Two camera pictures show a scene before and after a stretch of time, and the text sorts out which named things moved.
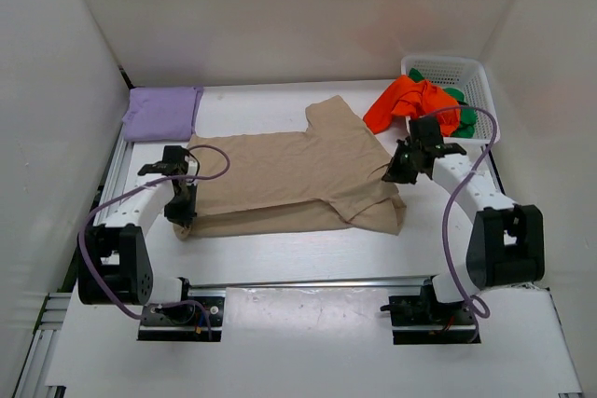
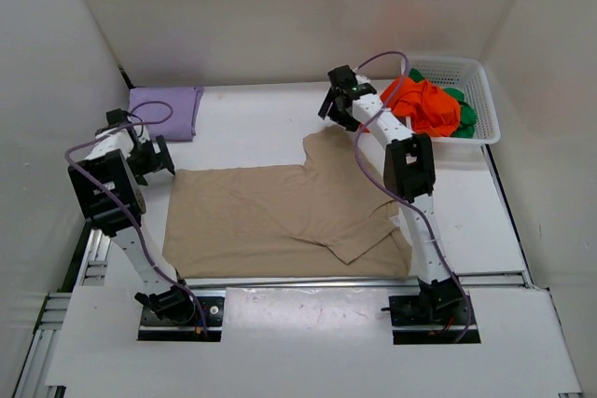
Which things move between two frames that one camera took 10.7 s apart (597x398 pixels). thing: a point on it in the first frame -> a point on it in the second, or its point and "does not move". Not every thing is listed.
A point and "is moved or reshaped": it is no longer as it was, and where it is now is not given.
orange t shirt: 408,98 does not move
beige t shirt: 331,172 is moved or reshaped
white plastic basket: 470,77 does not move
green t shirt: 468,119 does not move
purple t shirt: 161,114 does not move
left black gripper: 182,207 -> 155,158
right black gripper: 407,162 -> 336,106
